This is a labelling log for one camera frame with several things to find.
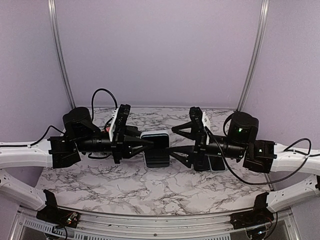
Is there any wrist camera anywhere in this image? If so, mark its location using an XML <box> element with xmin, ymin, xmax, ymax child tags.
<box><xmin>189</xmin><ymin>106</ymin><xmax>210</xmax><ymax>145</ymax></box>
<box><xmin>108</xmin><ymin>104</ymin><xmax>131</xmax><ymax>143</ymax></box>

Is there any right aluminium frame post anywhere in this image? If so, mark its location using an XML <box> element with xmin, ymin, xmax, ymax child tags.
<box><xmin>236</xmin><ymin>0</ymin><xmax>270</xmax><ymax>112</ymax></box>

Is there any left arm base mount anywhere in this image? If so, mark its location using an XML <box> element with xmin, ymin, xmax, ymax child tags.
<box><xmin>36</xmin><ymin>189</ymin><xmax>80</xmax><ymax>228</ymax></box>

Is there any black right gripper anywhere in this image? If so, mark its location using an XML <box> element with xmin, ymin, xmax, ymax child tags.
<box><xmin>165</xmin><ymin>120</ymin><xmax>247</xmax><ymax>168</ymax></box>

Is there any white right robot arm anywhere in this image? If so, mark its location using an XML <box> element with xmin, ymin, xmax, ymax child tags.
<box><xmin>169</xmin><ymin>107</ymin><xmax>320</xmax><ymax>224</ymax></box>

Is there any left aluminium frame post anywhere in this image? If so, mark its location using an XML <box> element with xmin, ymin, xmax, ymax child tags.
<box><xmin>47</xmin><ymin>0</ymin><xmax>76</xmax><ymax>109</ymax></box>

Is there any aluminium frame post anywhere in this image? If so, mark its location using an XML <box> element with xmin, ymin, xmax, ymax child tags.
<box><xmin>236</xmin><ymin>0</ymin><xmax>270</xmax><ymax>112</ymax></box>
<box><xmin>47</xmin><ymin>0</ymin><xmax>76</xmax><ymax>109</ymax></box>

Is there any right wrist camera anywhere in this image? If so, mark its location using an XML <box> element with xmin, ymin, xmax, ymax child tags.
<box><xmin>189</xmin><ymin>106</ymin><xmax>210</xmax><ymax>145</ymax></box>

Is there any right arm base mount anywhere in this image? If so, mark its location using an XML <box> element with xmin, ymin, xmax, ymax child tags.
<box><xmin>230</xmin><ymin>192</ymin><xmax>274</xmax><ymax>230</ymax></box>

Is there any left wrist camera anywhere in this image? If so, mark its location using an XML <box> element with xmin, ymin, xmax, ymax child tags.
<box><xmin>108</xmin><ymin>104</ymin><xmax>131</xmax><ymax>143</ymax></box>

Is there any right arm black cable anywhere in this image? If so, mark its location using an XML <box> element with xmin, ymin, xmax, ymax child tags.
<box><xmin>203</xmin><ymin>117</ymin><xmax>320</xmax><ymax>186</ymax></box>

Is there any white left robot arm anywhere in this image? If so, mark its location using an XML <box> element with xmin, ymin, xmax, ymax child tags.
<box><xmin>0</xmin><ymin>104</ymin><xmax>154</xmax><ymax>223</ymax></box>

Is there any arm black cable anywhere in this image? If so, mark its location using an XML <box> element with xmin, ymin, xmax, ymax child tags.
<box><xmin>0</xmin><ymin>87</ymin><xmax>118</xmax><ymax>160</ymax></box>
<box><xmin>203</xmin><ymin>117</ymin><xmax>320</xmax><ymax>186</ymax></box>

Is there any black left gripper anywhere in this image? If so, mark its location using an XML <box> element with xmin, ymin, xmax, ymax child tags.
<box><xmin>75</xmin><ymin>125</ymin><xmax>155</xmax><ymax>164</ymax></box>

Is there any grey phone case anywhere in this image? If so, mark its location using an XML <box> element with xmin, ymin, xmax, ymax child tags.
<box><xmin>140</xmin><ymin>130</ymin><xmax>171</xmax><ymax>168</ymax></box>

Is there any front aluminium rail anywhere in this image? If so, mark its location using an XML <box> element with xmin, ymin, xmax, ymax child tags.
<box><xmin>8</xmin><ymin>206</ymin><xmax>301</xmax><ymax>240</ymax></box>

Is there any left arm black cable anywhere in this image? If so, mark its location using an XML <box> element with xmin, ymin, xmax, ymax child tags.
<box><xmin>0</xmin><ymin>87</ymin><xmax>118</xmax><ymax>160</ymax></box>

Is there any black phone light-blue edge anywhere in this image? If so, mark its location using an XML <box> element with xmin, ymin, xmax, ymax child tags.
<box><xmin>209</xmin><ymin>156</ymin><xmax>226</xmax><ymax>172</ymax></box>

